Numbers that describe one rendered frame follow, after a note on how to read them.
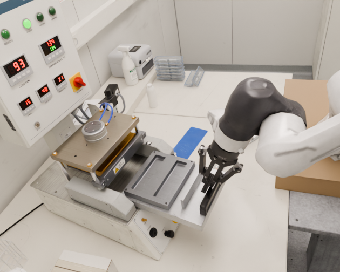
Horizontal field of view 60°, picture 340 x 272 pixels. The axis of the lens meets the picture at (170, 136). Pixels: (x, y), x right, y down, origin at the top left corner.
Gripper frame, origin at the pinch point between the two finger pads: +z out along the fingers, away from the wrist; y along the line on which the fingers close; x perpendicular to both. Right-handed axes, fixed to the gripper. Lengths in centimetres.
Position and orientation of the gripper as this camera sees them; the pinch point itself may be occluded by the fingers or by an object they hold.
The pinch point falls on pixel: (207, 183)
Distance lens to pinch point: 91.0
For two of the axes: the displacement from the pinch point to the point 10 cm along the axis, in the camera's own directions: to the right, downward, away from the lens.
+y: 8.8, 4.4, -1.7
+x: 4.3, -6.3, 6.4
